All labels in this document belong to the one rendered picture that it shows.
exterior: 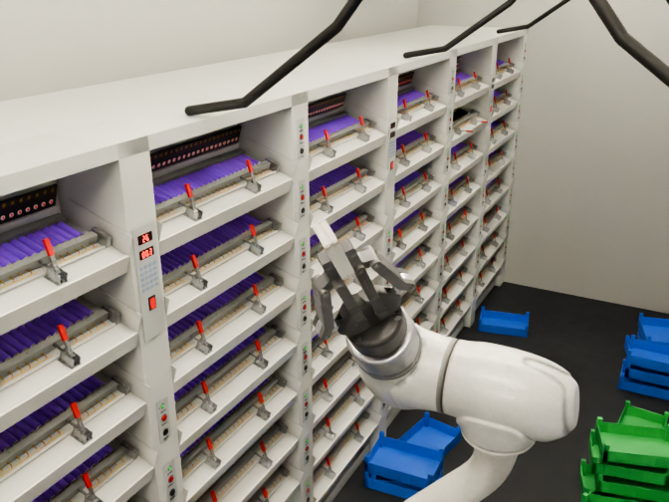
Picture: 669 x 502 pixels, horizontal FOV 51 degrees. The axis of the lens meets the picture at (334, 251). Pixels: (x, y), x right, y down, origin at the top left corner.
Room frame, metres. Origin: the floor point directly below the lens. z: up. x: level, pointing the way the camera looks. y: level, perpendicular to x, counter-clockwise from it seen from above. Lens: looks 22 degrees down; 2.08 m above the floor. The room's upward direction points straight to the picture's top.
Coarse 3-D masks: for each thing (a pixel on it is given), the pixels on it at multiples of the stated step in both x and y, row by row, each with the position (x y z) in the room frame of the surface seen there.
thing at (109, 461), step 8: (120, 448) 1.43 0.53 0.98; (112, 456) 1.40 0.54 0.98; (120, 456) 1.41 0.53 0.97; (104, 464) 1.37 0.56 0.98; (112, 464) 1.39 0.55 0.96; (88, 472) 1.34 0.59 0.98; (96, 472) 1.34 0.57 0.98; (80, 480) 1.31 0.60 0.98; (72, 488) 1.28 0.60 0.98; (56, 496) 1.25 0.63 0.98; (64, 496) 1.26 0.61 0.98; (72, 496) 1.28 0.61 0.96
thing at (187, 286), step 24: (240, 216) 2.04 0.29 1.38; (264, 216) 2.09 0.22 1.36; (192, 240) 1.83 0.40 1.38; (216, 240) 1.86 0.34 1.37; (240, 240) 1.89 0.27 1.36; (264, 240) 1.97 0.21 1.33; (288, 240) 2.01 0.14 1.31; (168, 264) 1.69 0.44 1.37; (192, 264) 1.71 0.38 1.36; (216, 264) 1.77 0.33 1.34; (240, 264) 1.81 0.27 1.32; (264, 264) 1.90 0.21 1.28; (168, 288) 1.61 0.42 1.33; (192, 288) 1.64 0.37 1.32; (216, 288) 1.69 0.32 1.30; (168, 312) 1.52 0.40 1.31
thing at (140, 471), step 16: (128, 432) 1.45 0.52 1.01; (128, 448) 1.43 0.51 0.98; (144, 448) 1.43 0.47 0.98; (144, 464) 1.42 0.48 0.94; (96, 480) 1.34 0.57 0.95; (112, 480) 1.35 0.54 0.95; (128, 480) 1.36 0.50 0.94; (144, 480) 1.39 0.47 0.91; (80, 496) 1.29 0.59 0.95; (112, 496) 1.31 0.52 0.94; (128, 496) 1.35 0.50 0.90
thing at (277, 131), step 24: (264, 120) 2.08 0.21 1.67; (288, 120) 2.04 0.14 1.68; (240, 144) 2.13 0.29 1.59; (264, 144) 2.09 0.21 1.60; (288, 144) 2.05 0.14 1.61; (288, 192) 2.05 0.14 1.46; (288, 216) 2.05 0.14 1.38; (288, 264) 2.05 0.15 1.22; (288, 312) 2.05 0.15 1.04; (288, 360) 2.06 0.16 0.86; (312, 408) 2.12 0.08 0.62; (312, 432) 2.12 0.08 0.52; (288, 456) 2.06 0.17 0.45; (312, 456) 2.12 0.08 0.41; (312, 480) 2.11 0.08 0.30
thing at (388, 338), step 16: (384, 288) 0.73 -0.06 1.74; (368, 304) 0.71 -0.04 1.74; (384, 304) 0.72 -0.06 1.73; (352, 320) 0.71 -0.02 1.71; (368, 320) 0.72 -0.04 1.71; (384, 320) 0.74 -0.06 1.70; (400, 320) 0.73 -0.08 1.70; (352, 336) 0.73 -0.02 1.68; (368, 336) 0.73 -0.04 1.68; (384, 336) 0.72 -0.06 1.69; (400, 336) 0.73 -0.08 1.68; (368, 352) 0.73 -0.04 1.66; (384, 352) 0.73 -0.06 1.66
